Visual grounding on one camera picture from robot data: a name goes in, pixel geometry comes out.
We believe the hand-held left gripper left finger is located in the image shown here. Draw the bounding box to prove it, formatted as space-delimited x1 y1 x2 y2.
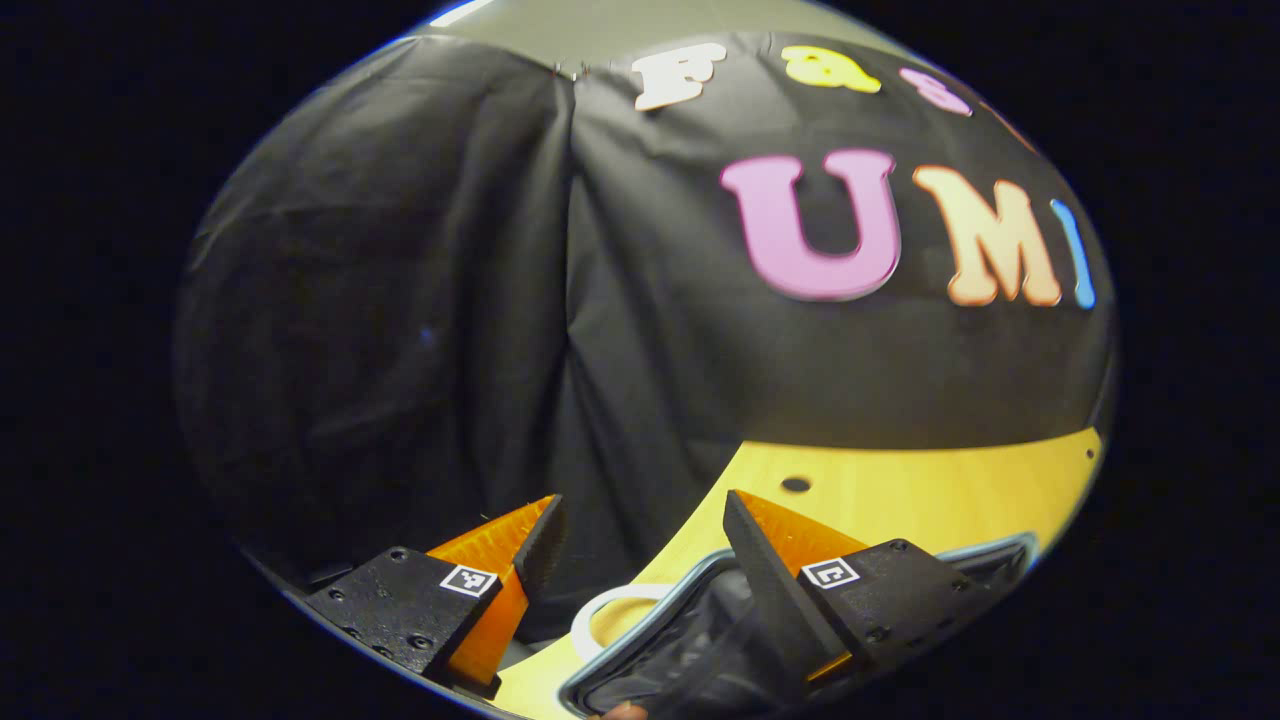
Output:
303 493 568 701

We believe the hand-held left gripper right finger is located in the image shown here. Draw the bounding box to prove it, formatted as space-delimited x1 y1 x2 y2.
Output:
722 488 1006 701

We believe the light blue suitcase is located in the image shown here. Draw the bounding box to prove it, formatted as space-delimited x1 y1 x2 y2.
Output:
558 533 1041 720

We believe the black backdrop cloth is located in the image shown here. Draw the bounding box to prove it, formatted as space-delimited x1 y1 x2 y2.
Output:
175 30 1116 641

